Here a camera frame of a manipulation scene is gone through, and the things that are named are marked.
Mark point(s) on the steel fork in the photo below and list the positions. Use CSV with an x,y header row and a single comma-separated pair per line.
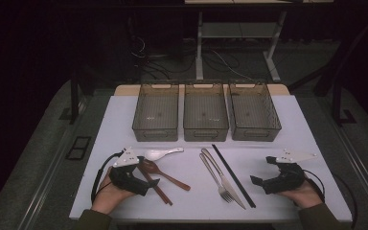
x,y
215,180

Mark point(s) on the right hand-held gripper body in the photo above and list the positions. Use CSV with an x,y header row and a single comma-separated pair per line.
x,y
289,179

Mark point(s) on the person's right hand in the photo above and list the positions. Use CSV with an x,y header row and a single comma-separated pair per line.
x,y
305,195

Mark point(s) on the metal floor rail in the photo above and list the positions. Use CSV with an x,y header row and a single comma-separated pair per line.
x,y
361,163
49,179

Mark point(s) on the person's left hand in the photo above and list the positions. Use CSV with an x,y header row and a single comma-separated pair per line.
x,y
107,196

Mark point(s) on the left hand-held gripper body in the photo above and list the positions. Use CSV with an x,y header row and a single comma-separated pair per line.
x,y
126,159

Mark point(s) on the clear plastic bin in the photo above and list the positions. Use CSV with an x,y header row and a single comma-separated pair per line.
x,y
156,111
254,111
206,111

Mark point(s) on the black metal stand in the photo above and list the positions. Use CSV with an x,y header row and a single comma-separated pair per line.
x,y
74,99
336,105

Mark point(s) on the silver forks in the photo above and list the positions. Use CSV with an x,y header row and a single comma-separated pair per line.
x,y
231,190

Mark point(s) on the brown wooden chopstick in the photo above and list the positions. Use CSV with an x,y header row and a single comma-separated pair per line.
x,y
165,197
161,198

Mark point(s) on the brown wooden spoon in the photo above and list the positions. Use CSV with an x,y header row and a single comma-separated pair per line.
x,y
172,181

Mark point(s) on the white table sheet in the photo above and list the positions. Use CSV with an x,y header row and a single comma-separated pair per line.
x,y
111,121

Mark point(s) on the white metal desk frame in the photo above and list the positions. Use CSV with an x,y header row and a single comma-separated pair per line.
x,y
199,48

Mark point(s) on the white ceramic spoon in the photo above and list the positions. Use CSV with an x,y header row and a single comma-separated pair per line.
x,y
155,154

